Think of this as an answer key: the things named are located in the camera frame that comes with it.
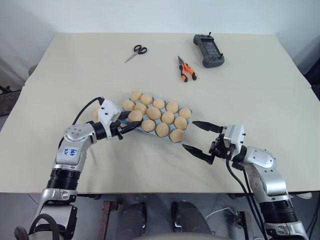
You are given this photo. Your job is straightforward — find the dark metal frame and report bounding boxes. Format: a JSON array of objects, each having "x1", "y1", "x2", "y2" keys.
[{"x1": 0, "y1": 84, "x2": 22, "y2": 117}]

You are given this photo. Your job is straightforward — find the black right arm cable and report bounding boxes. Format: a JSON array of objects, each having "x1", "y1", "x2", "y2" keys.
[{"x1": 225, "y1": 157, "x2": 271, "y2": 240}]

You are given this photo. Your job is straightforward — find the dark rounded shape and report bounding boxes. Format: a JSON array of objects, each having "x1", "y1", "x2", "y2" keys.
[
  {"x1": 170, "y1": 199, "x2": 214, "y2": 236},
  {"x1": 119, "y1": 199, "x2": 149, "y2": 237}
]

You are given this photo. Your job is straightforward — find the black looped cable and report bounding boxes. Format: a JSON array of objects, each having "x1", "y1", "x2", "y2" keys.
[{"x1": 29, "y1": 213, "x2": 62, "y2": 240}]

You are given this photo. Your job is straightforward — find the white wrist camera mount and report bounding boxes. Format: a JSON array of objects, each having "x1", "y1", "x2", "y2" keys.
[
  {"x1": 96, "y1": 99, "x2": 121, "y2": 138},
  {"x1": 222, "y1": 123, "x2": 247, "y2": 154}
]

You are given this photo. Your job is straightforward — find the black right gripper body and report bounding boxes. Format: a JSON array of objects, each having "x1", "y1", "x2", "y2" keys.
[{"x1": 209, "y1": 126, "x2": 236, "y2": 161}]

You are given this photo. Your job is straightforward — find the black handled scissors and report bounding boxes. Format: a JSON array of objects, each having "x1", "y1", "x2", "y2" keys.
[{"x1": 124, "y1": 44, "x2": 148, "y2": 64}]

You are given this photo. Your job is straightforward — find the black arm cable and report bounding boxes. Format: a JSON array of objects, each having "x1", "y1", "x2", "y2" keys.
[
  {"x1": 71, "y1": 96, "x2": 105, "y2": 125},
  {"x1": 225, "y1": 157, "x2": 271, "y2": 240}
]

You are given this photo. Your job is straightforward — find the light blue egg tray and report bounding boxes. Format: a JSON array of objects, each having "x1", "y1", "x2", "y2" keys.
[{"x1": 117, "y1": 94, "x2": 194, "y2": 145}]

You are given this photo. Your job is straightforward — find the rusty metal bracket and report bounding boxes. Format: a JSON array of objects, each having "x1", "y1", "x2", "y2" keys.
[
  {"x1": 235, "y1": 211, "x2": 254, "y2": 240},
  {"x1": 101, "y1": 200, "x2": 119, "y2": 240}
]

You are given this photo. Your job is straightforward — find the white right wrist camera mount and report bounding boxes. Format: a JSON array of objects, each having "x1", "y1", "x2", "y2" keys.
[{"x1": 222, "y1": 123, "x2": 247, "y2": 154}]

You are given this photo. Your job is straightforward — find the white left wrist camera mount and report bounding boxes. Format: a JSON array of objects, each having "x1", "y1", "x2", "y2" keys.
[{"x1": 96, "y1": 99, "x2": 121, "y2": 138}]

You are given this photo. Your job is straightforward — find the thin white cable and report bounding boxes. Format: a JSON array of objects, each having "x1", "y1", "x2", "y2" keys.
[{"x1": 204, "y1": 206, "x2": 236, "y2": 221}]

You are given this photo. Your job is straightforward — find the grey handheld remote controller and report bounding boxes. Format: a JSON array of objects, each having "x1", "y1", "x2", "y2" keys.
[{"x1": 192, "y1": 31, "x2": 226, "y2": 69}]

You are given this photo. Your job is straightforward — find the orange handled pliers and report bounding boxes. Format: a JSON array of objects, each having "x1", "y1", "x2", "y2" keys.
[{"x1": 177, "y1": 55, "x2": 199, "y2": 84}]

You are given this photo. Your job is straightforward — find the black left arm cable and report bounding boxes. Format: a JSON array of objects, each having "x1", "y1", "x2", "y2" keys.
[{"x1": 71, "y1": 96, "x2": 105, "y2": 125}]

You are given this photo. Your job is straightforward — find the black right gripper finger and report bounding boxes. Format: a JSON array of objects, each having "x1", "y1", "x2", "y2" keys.
[
  {"x1": 193, "y1": 120, "x2": 221, "y2": 134},
  {"x1": 183, "y1": 144, "x2": 215, "y2": 165}
]

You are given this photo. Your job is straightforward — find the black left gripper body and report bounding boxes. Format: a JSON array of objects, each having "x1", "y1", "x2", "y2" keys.
[{"x1": 109, "y1": 120, "x2": 126, "y2": 141}]

